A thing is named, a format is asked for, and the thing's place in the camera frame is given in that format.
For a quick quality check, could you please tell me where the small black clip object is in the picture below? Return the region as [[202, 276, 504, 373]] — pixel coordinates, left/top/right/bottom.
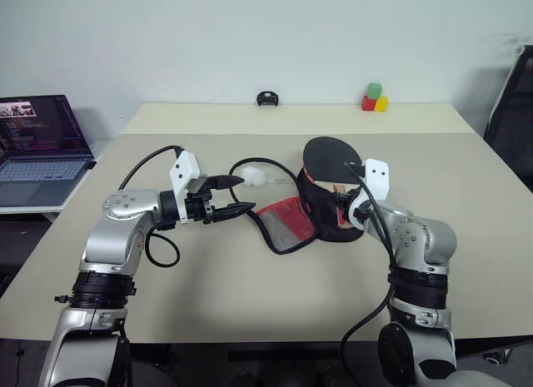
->
[[257, 90, 280, 108]]

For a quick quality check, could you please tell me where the black red paddle case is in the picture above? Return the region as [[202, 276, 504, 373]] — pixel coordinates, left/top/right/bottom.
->
[[229, 156, 363, 256]]

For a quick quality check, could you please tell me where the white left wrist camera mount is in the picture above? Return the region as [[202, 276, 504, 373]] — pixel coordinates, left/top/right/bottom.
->
[[169, 150, 202, 222]]

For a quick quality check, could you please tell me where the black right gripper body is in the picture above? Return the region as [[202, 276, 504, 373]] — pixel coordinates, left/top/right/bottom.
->
[[341, 187, 361, 211]]

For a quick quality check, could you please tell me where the black office chair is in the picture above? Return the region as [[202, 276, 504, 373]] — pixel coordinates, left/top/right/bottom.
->
[[484, 44, 533, 195]]

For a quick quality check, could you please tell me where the chair caster wheel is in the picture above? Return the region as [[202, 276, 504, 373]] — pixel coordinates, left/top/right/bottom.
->
[[482, 349, 513, 365]]

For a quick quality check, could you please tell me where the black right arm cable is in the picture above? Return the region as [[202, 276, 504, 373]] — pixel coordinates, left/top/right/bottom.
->
[[339, 161, 396, 387]]

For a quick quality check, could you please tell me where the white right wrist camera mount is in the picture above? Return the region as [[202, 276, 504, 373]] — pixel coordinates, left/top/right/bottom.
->
[[348, 156, 391, 231]]

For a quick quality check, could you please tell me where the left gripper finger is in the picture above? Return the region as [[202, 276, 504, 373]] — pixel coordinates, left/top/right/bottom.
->
[[207, 174, 246, 193], [212, 201, 257, 225]]

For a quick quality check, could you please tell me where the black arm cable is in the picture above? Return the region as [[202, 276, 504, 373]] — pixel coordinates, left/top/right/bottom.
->
[[118, 145, 184, 268], [339, 161, 396, 387]]

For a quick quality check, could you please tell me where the white table tennis ball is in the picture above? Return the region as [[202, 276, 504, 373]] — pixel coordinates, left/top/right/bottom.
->
[[242, 166, 267, 188]]

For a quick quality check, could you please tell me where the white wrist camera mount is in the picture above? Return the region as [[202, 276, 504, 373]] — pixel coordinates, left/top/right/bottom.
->
[[169, 150, 202, 222], [348, 156, 391, 231]]

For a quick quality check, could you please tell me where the open grey laptop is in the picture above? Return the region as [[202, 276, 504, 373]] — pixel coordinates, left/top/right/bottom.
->
[[0, 95, 97, 208]]

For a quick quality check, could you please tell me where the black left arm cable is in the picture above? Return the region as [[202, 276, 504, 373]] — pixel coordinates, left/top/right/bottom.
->
[[118, 145, 184, 268]]

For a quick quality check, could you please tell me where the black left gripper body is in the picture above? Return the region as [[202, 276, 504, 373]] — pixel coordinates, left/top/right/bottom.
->
[[185, 176, 217, 226]]

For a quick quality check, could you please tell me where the black table tennis paddle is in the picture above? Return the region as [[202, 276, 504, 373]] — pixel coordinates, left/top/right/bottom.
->
[[302, 136, 362, 231]]

